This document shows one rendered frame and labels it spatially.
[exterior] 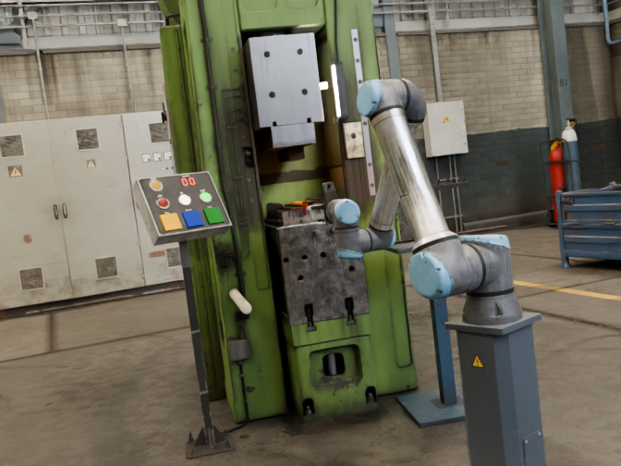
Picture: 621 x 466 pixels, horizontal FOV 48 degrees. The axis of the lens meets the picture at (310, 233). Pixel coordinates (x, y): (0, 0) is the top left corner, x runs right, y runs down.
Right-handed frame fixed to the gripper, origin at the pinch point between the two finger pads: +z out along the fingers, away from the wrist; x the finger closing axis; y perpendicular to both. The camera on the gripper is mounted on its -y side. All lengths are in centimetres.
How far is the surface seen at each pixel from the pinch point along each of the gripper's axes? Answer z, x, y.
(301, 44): 33, 6, -71
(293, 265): 27.0, -11.2, 26.4
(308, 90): 33, 7, -51
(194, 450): 18, -65, 98
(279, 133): 33.0, -8.8, -33.0
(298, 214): 33.0, -5.0, 4.4
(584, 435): -42, 82, 100
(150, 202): 11, -69, -10
